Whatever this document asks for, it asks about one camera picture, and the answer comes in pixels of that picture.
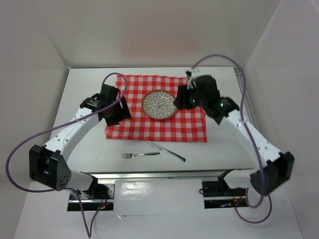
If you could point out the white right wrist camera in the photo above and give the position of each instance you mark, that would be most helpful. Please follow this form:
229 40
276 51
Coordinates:
191 76

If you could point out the silver table knife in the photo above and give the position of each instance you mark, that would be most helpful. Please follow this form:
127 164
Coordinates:
158 147

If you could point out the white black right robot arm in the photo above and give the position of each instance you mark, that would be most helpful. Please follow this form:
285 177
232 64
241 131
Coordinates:
273 167

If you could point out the red white checkered cloth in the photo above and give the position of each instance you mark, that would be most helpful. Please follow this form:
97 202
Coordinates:
183 126

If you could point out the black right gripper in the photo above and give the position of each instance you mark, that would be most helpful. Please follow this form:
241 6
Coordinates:
182 91

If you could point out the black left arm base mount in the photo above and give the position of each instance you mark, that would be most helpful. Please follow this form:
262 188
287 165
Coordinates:
102 198

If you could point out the floral patterned ceramic plate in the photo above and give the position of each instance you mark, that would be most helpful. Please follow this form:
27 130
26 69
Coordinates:
159 104

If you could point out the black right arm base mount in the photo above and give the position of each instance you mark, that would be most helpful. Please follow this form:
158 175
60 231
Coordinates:
217 194

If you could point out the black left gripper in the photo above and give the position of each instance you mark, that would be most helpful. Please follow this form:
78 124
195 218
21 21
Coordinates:
123 113

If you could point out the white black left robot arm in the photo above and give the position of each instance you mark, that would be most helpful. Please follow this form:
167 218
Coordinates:
48 163

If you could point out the silver fork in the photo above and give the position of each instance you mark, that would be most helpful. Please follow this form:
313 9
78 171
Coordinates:
130 155

